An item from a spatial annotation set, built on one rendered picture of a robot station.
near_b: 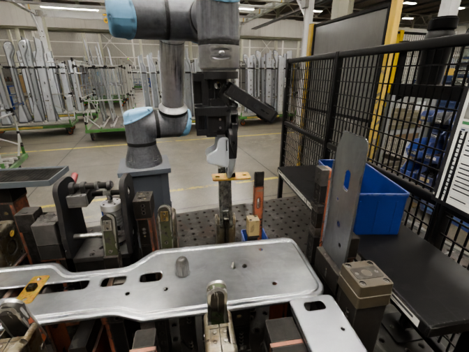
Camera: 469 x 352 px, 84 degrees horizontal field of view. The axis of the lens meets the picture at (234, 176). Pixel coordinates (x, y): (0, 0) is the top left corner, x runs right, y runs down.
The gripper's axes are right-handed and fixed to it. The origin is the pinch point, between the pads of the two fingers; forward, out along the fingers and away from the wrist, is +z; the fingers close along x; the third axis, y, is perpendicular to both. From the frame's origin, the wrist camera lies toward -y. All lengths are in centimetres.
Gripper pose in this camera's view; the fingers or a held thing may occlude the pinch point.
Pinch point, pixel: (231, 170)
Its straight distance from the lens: 57.3
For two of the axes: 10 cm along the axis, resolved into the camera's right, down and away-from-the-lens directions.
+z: 0.1, 9.3, 3.7
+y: -9.9, 0.7, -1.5
